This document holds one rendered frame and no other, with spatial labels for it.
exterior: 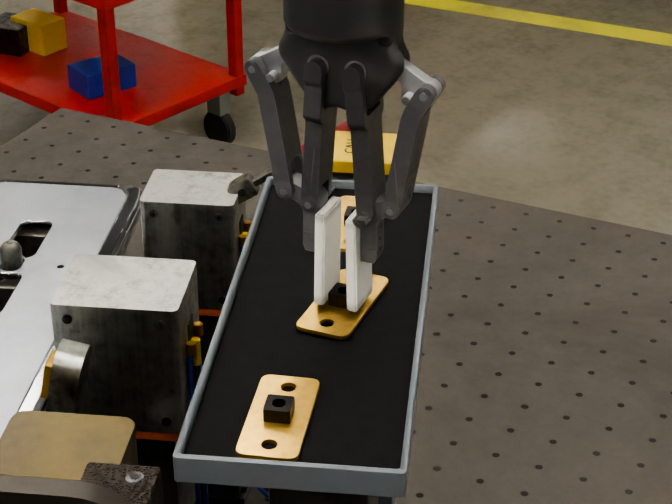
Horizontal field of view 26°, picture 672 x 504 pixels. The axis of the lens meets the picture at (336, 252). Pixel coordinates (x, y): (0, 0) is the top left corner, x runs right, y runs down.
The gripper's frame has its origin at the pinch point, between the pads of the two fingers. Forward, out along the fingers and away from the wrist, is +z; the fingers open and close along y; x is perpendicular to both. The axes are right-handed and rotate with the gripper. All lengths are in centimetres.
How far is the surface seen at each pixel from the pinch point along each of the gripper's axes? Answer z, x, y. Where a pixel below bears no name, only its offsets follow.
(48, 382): 12.1, 6.3, 20.8
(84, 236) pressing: 20, -26, 38
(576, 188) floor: 120, -247, 38
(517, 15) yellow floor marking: 119, -360, 87
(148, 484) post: 10.3, 15.7, 7.0
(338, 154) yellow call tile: 4.3, -22.2, 9.6
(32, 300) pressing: 20.2, -14.0, 36.3
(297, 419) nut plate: 4.0, 13.4, -2.5
